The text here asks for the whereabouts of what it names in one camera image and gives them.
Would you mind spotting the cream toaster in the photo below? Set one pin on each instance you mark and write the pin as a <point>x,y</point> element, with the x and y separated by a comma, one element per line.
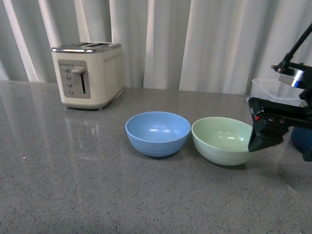
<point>90,75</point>

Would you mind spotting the white curtain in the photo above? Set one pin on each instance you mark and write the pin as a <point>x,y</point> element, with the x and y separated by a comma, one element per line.
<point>191,45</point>

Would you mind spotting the green bowl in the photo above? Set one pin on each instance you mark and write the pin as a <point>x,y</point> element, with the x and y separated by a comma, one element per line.
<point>223,141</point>

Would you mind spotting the clear plastic container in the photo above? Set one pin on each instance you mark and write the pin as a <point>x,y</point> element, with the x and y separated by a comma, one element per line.
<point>276,91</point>

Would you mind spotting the blue bowl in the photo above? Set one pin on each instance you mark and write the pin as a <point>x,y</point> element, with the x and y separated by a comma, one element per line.
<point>157,134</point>

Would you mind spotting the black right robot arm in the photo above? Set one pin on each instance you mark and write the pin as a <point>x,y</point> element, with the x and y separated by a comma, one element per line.
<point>297,75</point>

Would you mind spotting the blue saucepan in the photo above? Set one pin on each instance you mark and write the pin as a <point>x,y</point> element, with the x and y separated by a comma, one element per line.
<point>302,138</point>

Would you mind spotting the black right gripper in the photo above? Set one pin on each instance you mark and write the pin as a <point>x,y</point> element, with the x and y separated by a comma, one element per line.
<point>271,121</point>

